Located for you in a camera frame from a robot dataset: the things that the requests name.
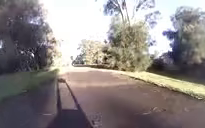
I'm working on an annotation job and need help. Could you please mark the tall bushy tree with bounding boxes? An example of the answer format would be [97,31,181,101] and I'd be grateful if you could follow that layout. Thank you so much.
[102,0,162,73]

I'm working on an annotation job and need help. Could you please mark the pale distant trees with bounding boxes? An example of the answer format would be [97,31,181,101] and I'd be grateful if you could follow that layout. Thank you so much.
[71,39,106,66]

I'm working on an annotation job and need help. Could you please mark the row of dark trees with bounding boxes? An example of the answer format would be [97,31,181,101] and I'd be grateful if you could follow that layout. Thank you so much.
[0,0,63,76]

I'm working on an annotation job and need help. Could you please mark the dark green tree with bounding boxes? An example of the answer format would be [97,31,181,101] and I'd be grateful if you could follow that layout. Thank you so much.
[161,5,205,73]

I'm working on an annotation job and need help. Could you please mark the reddish-brown asphalt path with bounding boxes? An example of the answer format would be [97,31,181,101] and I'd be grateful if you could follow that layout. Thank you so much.
[0,65,205,128]

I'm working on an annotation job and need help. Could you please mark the grass strip with leaves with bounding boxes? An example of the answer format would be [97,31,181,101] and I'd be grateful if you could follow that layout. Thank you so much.
[0,68,60,105]

